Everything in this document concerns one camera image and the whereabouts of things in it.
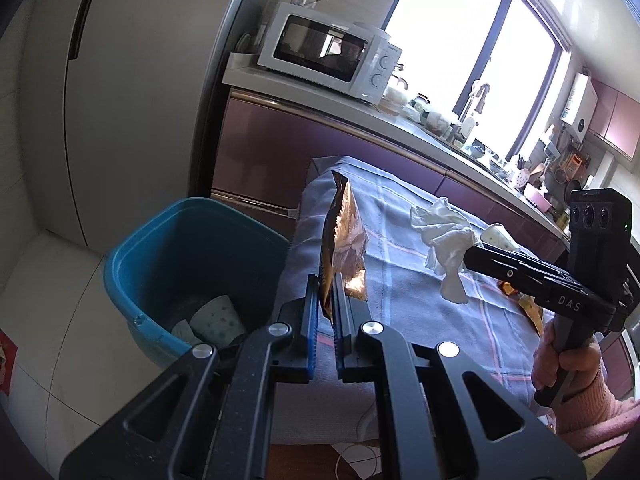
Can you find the person's right forearm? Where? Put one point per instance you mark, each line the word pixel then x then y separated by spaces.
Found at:
pixel 595 420

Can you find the red packaging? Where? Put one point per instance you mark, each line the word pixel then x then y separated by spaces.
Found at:
pixel 6 360

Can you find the white tissue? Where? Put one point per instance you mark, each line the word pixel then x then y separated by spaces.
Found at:
pixel 184 331
pixel 445 240

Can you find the metal faucet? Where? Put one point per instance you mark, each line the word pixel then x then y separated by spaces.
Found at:
pixel 479 95

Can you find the purple kitchen base cabinets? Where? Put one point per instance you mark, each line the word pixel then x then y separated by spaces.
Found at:
pixel 270 150

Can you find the white microwave oven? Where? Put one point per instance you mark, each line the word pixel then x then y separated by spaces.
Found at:
pixel 310 45

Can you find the pink pot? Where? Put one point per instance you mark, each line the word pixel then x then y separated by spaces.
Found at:
pixel 537 200

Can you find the glass jar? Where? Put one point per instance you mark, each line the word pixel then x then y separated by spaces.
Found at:
pixel 395 97

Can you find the dotted paper cup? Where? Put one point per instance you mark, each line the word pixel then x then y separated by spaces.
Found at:
pixel 497 235
pixel 217 317

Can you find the pink wall cabinet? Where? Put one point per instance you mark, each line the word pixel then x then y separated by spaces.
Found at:
pixel 620 120

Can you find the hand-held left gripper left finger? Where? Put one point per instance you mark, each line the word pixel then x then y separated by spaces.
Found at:
pixel 312 332

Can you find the gold snack wrapper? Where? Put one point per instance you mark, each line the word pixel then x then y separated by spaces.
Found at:
pixel 531 310
pixel 345 230

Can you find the kitchen window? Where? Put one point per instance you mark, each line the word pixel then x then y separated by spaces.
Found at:
pixel 450 35

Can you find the blue plastic bin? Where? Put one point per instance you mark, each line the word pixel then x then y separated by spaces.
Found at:
pixel 165 240

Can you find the grey checked tablecloth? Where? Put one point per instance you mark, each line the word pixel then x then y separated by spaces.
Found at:
pixel 400 280

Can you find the white water heater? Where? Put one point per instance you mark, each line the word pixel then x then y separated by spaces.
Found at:
pixel 580 107

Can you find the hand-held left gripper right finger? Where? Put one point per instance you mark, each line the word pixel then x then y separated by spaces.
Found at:
pixel 340 332

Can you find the person's right hand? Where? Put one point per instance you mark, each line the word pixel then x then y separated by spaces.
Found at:
pixel 582 362

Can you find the white refrigerator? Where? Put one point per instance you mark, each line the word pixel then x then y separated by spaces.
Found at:
pixel 140 110

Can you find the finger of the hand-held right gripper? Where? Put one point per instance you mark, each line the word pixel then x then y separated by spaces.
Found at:
pixel 510 272

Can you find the dotted utensil holder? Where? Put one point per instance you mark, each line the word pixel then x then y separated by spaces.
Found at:
pixel 521 177

